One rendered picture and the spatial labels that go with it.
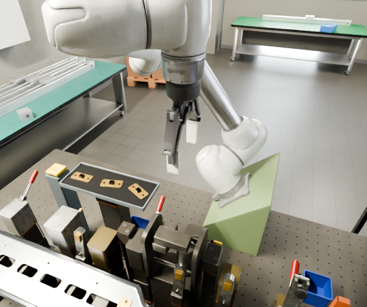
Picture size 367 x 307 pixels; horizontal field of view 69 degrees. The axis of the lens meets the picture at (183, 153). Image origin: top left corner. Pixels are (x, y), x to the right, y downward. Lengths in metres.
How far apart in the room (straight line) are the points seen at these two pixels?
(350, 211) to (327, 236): 1.29
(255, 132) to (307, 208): 1.55
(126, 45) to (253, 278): 1.14
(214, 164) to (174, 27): 0.84
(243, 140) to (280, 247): 0.58
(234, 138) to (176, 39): 0.82
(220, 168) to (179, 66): 0.79
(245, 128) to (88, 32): 0.92
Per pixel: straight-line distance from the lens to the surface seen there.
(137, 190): 1.01
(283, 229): 1.57
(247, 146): 1.29
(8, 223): 1.30
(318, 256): 1.54
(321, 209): 2.79
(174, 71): 0.55
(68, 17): 0.49
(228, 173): 1.28
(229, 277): 0.88
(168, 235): 0.85
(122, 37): 0.49
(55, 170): 1.22
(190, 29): 0.51
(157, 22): 0.50
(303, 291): 0.79
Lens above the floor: 1.88
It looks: 37 degrees down
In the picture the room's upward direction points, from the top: straight up
